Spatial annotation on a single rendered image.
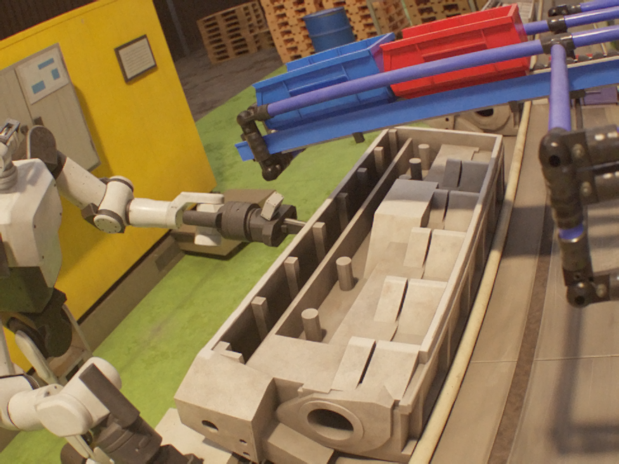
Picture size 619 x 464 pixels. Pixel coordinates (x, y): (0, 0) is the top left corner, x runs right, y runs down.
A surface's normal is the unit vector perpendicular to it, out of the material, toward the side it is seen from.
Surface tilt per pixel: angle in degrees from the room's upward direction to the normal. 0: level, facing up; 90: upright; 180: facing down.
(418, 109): 90
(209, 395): 38
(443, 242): 32
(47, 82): 90
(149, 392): 0
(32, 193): 63
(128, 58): 90
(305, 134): 90
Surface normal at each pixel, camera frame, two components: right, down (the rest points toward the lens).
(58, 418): -0.29, 0.41
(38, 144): 0.77, -0.40
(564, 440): -0.30, -0.86
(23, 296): 0.07, 0.72
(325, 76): -0.41, 0.54
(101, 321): 0.85, -0.05
